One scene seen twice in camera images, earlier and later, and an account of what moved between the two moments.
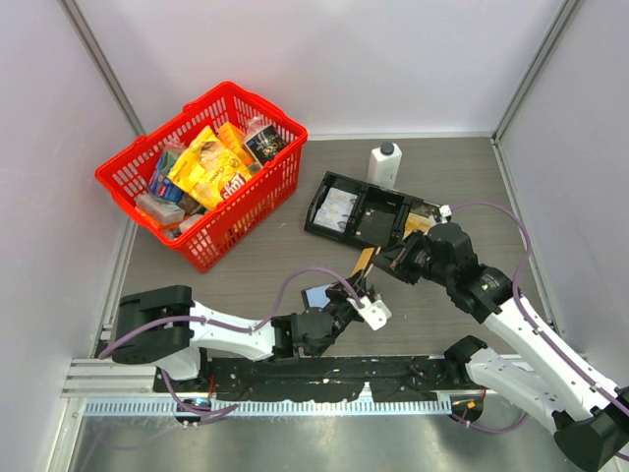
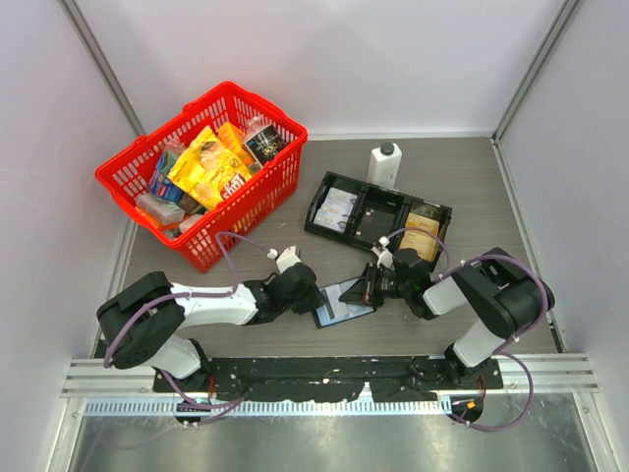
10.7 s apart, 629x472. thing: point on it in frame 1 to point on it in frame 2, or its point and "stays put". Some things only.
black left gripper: [340, 294] to [315, 300]
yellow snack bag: [209, 168] stays put
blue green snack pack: [161, 185] stays put
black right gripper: [396, 260] to [371, 273]
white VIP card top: [340, 198] stays put
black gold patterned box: [264, 145] stays put
